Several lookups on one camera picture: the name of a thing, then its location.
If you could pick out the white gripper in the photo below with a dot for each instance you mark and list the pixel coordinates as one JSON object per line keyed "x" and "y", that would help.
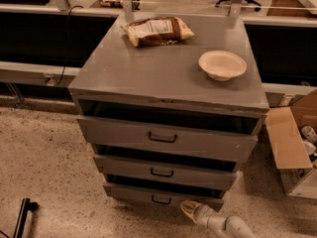
{"x": 207, "y": 215}

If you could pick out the grey bottom drawer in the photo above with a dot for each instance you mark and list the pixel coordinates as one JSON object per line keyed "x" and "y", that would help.
{"x": 161, "y": 193}

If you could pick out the grey drawer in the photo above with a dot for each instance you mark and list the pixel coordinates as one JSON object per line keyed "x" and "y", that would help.
{"x": 156, "y": 171}
{"x": 183, "y": 141}
{"x": 161, "y": 193}

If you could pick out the grey middle drawer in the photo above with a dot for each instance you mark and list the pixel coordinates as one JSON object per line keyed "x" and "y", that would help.
{"x": 156, "y": 171}

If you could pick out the grey top drawer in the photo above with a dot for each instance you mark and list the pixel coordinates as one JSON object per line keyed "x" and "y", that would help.
{"x": 183, "y": 141}

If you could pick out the grey drawer cabinet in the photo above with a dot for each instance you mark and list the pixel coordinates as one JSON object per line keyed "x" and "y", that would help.
{"x": 165, "y": 85}

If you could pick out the open cardboard box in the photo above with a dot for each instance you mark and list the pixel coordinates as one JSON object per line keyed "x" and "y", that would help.
{"x": 298, "y": 173}

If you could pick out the white paper bowl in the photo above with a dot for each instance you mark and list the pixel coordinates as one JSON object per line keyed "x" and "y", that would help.
{"x": 222, "y": 65}

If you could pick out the black floor stand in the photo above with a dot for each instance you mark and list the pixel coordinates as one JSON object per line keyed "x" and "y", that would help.
{"x": 26, "y": 206}

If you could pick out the brown snack bag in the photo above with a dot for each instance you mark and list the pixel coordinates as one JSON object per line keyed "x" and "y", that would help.
{"x": 157, "y": 31}

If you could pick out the wooden table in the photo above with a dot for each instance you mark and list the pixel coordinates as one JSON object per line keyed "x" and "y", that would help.
{"x": 288, "y": 8}

